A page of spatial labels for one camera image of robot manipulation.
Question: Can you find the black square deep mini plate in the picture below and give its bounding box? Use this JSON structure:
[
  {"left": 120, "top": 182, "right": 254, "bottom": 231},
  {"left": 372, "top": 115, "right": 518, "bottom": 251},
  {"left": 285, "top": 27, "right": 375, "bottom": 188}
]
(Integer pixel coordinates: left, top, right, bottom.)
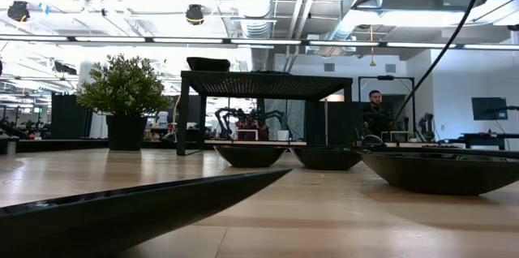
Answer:
[
  {"left": 187, "top": 56, "right": 230, "bottom": 64},
  {"left": 186, "top": 58, "right": 231, "bottom": 73}
]

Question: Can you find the black rounded mini plate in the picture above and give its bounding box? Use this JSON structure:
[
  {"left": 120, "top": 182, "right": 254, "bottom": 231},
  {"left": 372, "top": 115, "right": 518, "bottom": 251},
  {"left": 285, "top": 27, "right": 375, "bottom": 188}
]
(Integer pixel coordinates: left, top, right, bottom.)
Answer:
[
  {"left": 290, "top": 145, "right": 362, "bottom": 171},
  {"left": 213, "top": 144, "right": 288, "bottom": 169},
  {"left": 359, "top": 151, "right": 519, "bottom": 196}
]

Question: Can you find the black leaf-shaped mini plate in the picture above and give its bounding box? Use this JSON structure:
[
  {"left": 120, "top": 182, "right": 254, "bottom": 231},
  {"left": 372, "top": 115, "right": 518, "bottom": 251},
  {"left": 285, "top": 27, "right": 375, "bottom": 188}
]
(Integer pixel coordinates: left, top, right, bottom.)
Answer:
[{"left": 0, "top": 168, "right": 294, "bottom": 258}]

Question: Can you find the long ceiling light strip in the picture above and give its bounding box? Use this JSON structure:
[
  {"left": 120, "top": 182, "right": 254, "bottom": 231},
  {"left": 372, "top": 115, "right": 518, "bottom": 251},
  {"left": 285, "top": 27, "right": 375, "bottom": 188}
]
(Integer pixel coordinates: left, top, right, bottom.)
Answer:
[{"left": 0, "top": 35, "right": 519, "bottom": 51}]

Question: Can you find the black ceiling spotlight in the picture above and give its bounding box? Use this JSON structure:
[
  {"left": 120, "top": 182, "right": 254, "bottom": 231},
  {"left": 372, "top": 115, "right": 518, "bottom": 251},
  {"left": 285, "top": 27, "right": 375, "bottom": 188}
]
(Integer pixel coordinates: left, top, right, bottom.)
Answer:
[
  {"left": 185, "top": 3, "right": 205, "bottom": 27},
  {"left": 6, "top": 0, "right": 32, "bottom": 23}
]

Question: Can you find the black perforated metal shelf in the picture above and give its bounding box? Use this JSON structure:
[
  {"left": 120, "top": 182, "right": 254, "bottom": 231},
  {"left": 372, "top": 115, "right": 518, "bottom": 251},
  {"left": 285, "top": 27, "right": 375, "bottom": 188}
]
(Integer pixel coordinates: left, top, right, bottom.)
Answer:
[{"left": 176, "top": 70, "right": 354, "bottom": 157}]

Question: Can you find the yellow hanging pendant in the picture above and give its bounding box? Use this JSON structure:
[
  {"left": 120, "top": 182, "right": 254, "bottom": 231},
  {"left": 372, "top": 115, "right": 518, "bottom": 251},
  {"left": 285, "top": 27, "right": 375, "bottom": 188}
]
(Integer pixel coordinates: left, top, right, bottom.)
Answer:
[{"left": 367, "top": 25, "right": 378, "bottom": 68}]

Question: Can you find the black partition panel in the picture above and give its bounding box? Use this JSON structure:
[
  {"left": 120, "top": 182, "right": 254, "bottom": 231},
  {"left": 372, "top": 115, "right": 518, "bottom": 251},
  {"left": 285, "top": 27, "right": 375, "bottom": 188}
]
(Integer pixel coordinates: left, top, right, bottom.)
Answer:
[
  {"left": 49, "top": 92, "right": 93, "bottom": 140},
  {"left": 311, "top": 101, "right": 362, "bottom": 148}
]

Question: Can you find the person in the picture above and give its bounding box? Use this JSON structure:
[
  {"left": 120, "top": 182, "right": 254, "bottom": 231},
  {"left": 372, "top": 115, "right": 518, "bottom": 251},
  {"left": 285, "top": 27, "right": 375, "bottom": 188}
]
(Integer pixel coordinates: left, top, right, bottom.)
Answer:
[{"left": 362, "top": 89, "right": 394, "bottom": 138}]

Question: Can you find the grey domed object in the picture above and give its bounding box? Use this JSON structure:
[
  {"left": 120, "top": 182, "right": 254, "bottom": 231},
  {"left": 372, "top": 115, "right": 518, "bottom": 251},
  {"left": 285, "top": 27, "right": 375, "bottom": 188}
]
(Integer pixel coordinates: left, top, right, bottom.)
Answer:
[{"left": 360, "top": 134, "right": 387, "bottom": 148}]

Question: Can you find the green plant in black pot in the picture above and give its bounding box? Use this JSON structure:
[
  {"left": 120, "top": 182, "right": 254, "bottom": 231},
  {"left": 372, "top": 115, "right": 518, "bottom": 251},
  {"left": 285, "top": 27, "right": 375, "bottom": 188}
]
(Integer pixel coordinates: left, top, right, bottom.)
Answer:
[{"left": 75, "top": 54, "right": 174, "bottom": 153}]

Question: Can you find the black ceiling-hung device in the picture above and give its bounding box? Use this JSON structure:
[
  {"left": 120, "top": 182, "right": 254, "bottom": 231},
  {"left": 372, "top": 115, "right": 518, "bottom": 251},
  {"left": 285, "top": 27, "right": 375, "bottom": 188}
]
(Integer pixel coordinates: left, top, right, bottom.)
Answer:
[{"left": 54, "top": 60, "right": 78, "bottom": 76}]

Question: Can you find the black background desk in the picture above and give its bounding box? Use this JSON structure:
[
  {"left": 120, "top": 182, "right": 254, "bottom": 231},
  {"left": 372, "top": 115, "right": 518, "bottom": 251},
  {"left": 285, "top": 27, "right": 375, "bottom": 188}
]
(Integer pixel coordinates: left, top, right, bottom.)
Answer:
[{"left": 460, "top": 131, "right": 508, "bottom": 150}]

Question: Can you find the black rectangular frame stand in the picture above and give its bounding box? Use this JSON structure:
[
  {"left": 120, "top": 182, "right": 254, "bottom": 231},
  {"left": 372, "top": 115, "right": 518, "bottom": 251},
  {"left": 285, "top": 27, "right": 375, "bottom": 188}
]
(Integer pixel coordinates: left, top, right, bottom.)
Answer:
[{"left": 357, "top": 75, "right": 416, "bottom": 129}]

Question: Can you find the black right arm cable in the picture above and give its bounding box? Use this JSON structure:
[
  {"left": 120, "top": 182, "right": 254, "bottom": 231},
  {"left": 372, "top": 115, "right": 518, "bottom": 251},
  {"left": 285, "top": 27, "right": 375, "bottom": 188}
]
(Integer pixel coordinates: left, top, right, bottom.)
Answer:
[{"left": 393, "top": 0, "right": 491, "bottom": 124}]

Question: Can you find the black wall monitor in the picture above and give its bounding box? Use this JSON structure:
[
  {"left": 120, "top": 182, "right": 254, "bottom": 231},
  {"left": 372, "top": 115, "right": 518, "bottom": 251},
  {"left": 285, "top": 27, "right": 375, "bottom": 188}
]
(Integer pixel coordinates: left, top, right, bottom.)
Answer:
[{"left": 470, "top": 97, "right": 509, "bottom": 122}]

